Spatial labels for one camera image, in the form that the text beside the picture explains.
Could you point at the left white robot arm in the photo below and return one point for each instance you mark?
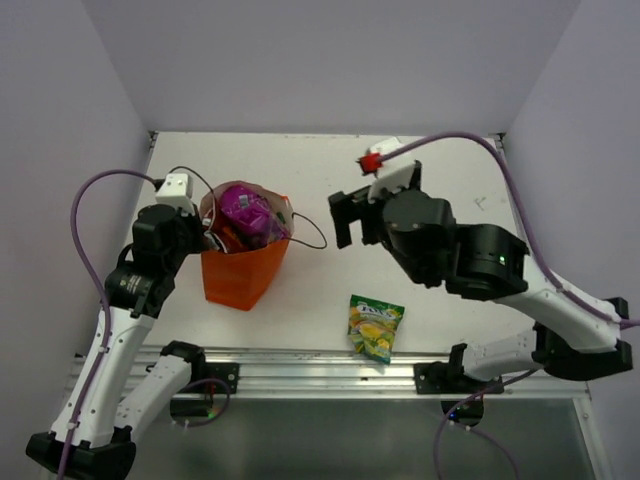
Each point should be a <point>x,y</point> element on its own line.
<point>96,434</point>

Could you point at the purple snack bag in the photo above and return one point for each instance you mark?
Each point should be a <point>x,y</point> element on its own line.
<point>251,209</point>

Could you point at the green yellow Fox's candy bag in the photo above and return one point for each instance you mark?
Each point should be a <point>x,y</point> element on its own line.
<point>372,327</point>

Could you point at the right black base bracket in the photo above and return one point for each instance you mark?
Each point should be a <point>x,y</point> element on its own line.
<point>449,378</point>

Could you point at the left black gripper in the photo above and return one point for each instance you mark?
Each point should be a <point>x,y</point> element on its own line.
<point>194,222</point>

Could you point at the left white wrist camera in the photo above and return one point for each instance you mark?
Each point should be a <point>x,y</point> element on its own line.
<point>176,191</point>

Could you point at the black base bracket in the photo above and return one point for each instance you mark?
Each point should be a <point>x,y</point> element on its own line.
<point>449,378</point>
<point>227,372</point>

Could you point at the orange paper bag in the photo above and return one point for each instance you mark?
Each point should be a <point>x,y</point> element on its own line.
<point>240,280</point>

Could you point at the aluminium mounting rail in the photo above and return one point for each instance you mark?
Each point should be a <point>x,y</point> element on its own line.
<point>308,374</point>

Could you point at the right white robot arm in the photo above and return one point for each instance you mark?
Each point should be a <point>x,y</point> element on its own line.
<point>574,337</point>

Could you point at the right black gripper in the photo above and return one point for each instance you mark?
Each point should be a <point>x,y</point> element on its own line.
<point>348,208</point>

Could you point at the left black base bracket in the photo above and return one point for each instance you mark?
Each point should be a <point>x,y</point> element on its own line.
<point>227,372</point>

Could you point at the red Doritos chip bag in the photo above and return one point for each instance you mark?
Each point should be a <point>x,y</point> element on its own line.
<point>221,235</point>

